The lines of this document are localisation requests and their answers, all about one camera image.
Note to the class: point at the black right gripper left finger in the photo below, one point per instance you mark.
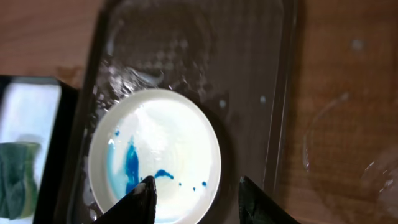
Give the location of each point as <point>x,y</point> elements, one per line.
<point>137,207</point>

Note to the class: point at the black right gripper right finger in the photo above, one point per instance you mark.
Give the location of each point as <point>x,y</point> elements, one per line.
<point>255,207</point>

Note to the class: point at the white plate top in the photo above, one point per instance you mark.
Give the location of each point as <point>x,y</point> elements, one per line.
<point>162,134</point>

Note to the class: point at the green scrubbing sponge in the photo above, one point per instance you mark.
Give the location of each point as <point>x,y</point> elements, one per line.
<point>19,192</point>

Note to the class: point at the small tray with soapy foam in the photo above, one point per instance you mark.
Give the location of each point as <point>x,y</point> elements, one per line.
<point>39,110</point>

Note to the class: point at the large dark serving tray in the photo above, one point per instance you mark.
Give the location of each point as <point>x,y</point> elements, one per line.
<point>233,59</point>

